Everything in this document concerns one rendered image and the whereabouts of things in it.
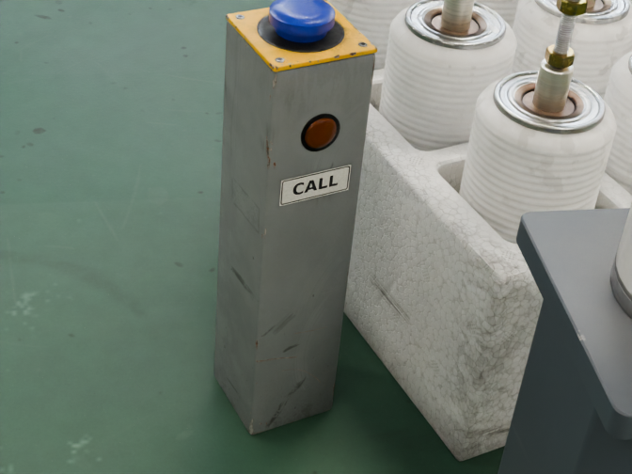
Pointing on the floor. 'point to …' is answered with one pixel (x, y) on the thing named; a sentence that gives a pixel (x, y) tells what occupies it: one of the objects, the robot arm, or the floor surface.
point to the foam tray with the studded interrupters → (442, 288)
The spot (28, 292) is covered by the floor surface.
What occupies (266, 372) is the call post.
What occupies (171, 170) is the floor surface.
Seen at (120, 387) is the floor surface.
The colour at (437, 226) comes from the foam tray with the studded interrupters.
